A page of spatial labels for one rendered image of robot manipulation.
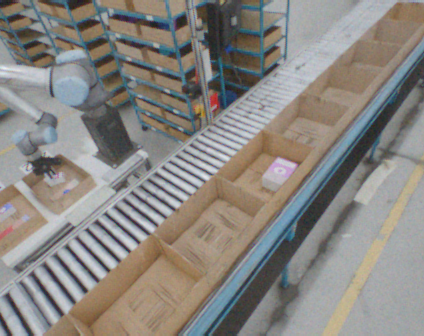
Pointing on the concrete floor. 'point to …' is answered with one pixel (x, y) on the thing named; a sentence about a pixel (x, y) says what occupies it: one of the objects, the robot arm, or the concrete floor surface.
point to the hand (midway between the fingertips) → (56, 178)
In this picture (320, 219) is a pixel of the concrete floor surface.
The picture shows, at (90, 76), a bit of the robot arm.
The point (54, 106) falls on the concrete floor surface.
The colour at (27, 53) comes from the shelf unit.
